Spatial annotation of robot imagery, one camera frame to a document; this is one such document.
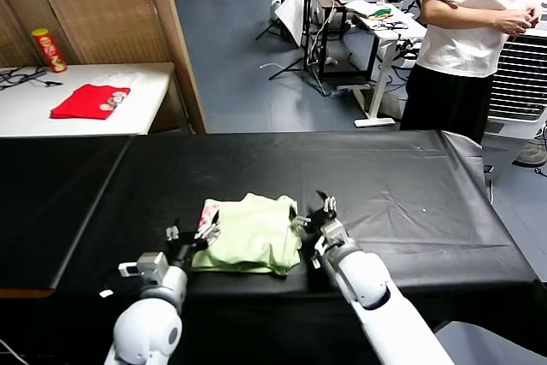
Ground white standing desk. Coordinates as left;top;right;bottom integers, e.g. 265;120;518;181
335;1;428;129

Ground red chips can yellow lid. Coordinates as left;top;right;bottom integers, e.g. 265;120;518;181
32;27;68;74

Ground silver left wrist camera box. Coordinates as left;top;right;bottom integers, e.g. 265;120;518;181
118;252;168;283

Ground white louvered cooling unit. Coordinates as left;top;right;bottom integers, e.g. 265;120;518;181
480;18;547;178

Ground black table cover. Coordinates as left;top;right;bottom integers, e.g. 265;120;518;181
53;129;547;365

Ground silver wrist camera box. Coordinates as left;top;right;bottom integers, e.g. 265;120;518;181
118;252;168;283
313;219;348;270

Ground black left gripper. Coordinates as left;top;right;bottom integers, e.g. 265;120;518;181
166;209;222;270

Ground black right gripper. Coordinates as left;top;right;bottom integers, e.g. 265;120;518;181
289;190;341;233

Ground red folded shirt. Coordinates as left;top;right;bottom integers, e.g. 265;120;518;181
50;84;132;121

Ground person left hand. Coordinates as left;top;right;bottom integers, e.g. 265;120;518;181
525;3;543;26

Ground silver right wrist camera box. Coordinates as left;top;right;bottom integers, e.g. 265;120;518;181
313;219;348;270

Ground black topped wooden table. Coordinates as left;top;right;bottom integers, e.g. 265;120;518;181
0;136;132;298

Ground person in white shirt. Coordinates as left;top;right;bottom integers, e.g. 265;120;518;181
399;0;547;144

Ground thin white cable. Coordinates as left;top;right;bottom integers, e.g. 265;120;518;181
0;338;27;365

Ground grey curved panel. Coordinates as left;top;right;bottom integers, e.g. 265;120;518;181
435;321;547;365

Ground light green polo shirt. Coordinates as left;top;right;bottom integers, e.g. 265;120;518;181
191;193;303;277

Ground white table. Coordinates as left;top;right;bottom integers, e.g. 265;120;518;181
0;62;176;138

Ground person right hand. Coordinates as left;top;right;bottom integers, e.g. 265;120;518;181
494;8;533;37

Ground white reflector board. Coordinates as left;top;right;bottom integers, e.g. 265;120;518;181
273;0;308;48

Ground black tripod stand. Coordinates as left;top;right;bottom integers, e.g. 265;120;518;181
255;0;338;97

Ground white round device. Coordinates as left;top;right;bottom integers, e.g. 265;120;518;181
268;0;286;26

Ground grey shoe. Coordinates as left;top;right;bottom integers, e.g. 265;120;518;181
512;142;547;168

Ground wooden folding screen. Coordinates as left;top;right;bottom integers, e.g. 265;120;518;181
0;0;209;135

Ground black cables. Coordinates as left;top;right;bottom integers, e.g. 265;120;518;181
0;66;64;91

